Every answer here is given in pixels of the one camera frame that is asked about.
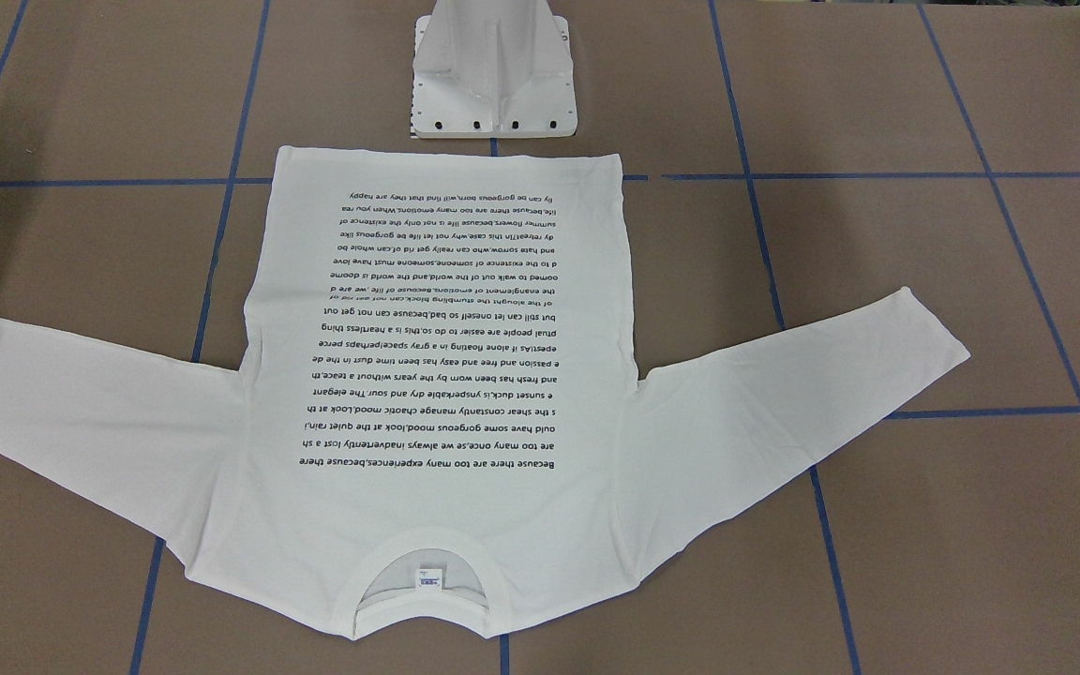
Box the white long-sleeve printed shirt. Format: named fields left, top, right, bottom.
left=0, top=146, right=968, bottom=639

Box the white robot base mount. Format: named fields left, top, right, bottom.
left=411, top=1, right=578, bottom=140

